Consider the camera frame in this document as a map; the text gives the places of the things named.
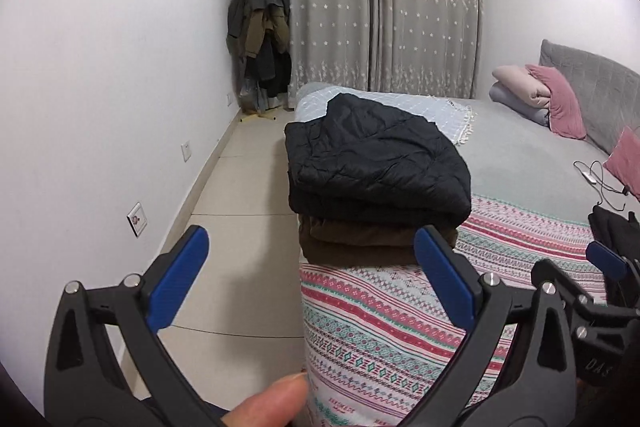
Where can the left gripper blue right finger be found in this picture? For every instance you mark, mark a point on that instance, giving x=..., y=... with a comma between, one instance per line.
x=455, y=282

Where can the white wall switch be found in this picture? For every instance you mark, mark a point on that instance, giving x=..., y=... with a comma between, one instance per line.
x=186, y=151

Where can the coat rack with clothes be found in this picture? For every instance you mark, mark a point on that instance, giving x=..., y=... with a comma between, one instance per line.
x=259, y=34

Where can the white wall socket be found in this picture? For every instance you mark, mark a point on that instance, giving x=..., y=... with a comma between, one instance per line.
x=137, y=219

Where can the grey bed sheet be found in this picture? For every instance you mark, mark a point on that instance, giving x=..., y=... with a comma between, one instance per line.
x=520, y=162

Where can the person's left hand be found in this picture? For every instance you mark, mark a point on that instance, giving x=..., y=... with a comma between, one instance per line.
x=276, y=406

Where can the pink pillow near curtain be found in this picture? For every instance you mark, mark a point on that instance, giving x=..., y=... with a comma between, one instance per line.
x=565, y=116

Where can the grey folded blanket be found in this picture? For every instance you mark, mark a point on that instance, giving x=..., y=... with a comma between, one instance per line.
x=500, y=94

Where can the grey padded headboard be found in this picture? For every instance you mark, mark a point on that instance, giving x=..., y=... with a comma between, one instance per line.
x=607, y=91

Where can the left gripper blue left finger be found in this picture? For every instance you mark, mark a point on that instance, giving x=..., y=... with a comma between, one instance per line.
x=171, y=276

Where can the beige folded duvet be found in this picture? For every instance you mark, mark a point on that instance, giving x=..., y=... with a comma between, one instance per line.
x=524, y=86

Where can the pink pillow near edge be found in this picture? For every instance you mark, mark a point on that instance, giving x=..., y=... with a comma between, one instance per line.
x=624, y=161

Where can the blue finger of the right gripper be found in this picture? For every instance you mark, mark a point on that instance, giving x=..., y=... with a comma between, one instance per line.
x=608, y=262

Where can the black folded garment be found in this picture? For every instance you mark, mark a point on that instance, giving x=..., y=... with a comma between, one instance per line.
x=621, y=235

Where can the brown garment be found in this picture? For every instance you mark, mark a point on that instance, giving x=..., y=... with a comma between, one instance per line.
x=339, y=245

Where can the black puffer jacket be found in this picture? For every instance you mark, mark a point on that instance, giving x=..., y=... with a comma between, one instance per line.
x=367, y=163

